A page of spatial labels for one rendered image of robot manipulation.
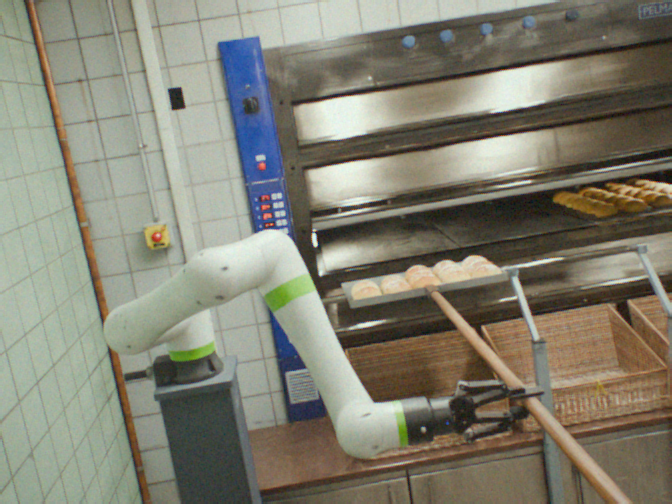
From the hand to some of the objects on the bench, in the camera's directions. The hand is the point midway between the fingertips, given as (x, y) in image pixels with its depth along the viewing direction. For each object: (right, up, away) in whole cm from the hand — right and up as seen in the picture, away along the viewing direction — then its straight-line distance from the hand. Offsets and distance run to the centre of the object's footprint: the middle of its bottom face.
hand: (526, 401), depth 154 cm
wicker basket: (+53, -27, +140) cm, 152 cm away
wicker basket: (-4, -37, +138) cm, 142 cm away
